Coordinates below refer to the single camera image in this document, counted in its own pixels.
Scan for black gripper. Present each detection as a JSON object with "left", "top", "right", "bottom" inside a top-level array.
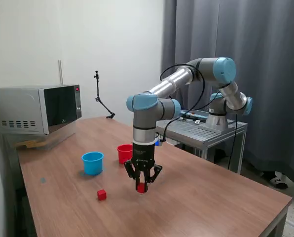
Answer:
[{"left": 123, "top": 142, "right": 163, "bottom": 193}]

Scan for red plastic bin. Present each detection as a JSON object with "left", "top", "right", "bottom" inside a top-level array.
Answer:
[{"left": 116, "top": 144, "right": 134, "bottom": 164}]

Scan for blue plastic bin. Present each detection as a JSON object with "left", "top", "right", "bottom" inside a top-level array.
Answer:
[{"left": 81, "top": 151, "right": 105, "bottom": 176}]

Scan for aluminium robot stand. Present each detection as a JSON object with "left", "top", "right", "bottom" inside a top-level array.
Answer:
[{"left": 154, "top": 115, "right": 248, "bottom": 175}]

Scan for teach pendant with blue rim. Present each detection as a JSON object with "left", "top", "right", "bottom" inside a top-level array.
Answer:
[{"left": 180, "top": 110, "right": 209, "bottom": 121}]

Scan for wooden blocks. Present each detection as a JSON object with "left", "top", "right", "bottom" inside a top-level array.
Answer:
[{"left": 15, "top": 139, "right": 46, "bottom": 150}]

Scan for white vertical pipe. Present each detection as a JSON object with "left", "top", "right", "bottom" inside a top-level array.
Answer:
[{"left": 58, "top": 60, "right": 64, "bottom": 85}]

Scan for black slipper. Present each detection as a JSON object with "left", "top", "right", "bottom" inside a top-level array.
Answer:
[{"left": 270, "top": 172, "right": 289, "bottom": 190}]

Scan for silver microwave oven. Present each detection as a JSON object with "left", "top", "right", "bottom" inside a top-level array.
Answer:
[{"left": 0, "top": 83, "right": 83, "bottom": 136}]

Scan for grey table leg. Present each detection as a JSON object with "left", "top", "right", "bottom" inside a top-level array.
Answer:
[{"left": 264, "top": 200, "right": 293, "bottom": 237}]

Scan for dark grey curtain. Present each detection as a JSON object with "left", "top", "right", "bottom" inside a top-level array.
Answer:
[{"left": 160, "top": 0, "right": 294, "bottom": 186}]

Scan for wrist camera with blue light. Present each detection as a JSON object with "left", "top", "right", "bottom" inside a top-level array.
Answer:
[{"left": 154, "top": 134, "right": 165, "bottom": 148}]

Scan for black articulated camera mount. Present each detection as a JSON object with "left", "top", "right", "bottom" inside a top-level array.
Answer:
[{"left": 93, "top": 70, "right": 116, "bottom": 119}]

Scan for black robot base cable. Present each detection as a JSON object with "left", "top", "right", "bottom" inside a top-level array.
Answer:
[{"left": 227, "top": 116, "right": 238, "bottom": 170}]

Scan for black camera cable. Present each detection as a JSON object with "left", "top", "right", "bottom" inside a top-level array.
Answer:
[{"left": 159, "top": 64, "right": 230, "bottom": 143}]

